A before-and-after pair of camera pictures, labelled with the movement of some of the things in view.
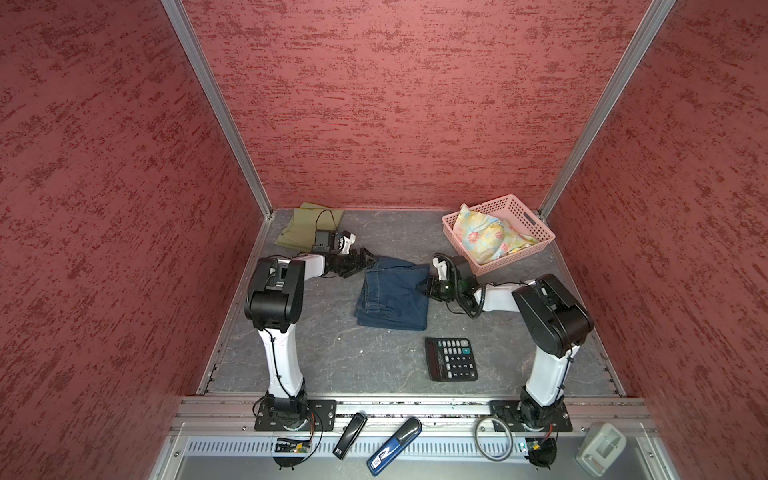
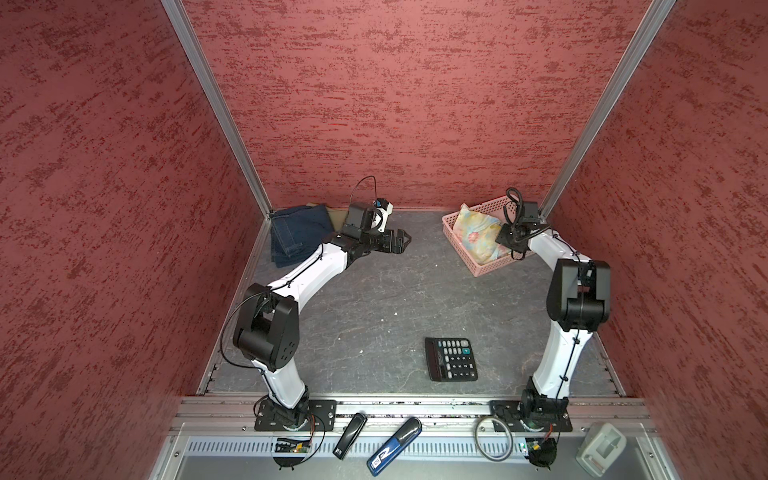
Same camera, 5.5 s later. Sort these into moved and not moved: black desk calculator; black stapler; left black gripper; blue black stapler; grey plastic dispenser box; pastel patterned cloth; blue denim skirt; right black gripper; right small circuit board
Moved: right black gripper; left black gripper; blue denim skirt
Not moved: black stapler; pastel patterned cloth; right small circuit board; black desk calculator; grey plastic dispenser box; blue black stapler
